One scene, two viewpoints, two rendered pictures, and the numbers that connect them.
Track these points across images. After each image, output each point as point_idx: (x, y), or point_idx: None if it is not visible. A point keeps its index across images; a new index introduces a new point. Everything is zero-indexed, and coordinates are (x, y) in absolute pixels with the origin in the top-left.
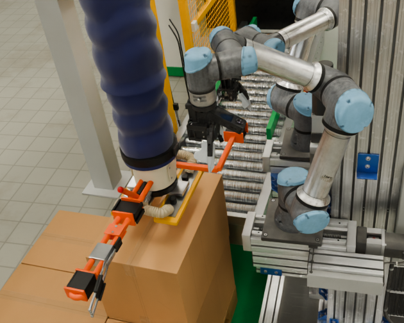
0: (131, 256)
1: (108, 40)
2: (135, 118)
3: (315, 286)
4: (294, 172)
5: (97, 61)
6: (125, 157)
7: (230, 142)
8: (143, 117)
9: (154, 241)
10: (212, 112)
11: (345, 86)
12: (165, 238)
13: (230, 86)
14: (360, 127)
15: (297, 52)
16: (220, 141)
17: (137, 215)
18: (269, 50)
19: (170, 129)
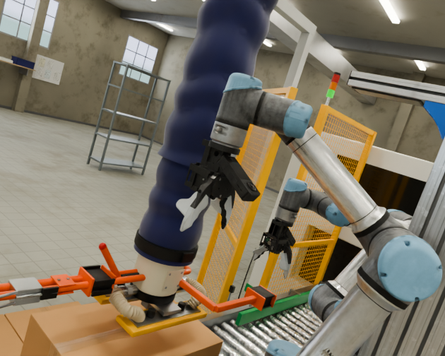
0: (68, 342)
1: (186, 97)
2: (167, 191)
3: None
4: (294, 348)
5: (168, 119)
6: (136, 234)
7: (247, 298)
8: (174, 195)
9: (102, 347)
10: (227, 158)
11: (409, 234)
12: (114, 352)
13: (277, 235)
14: (410, 294)
15: (363, 259)
16: (222, 224)
17: (99, 287)
18: (330, 152)
19: (193, 232)
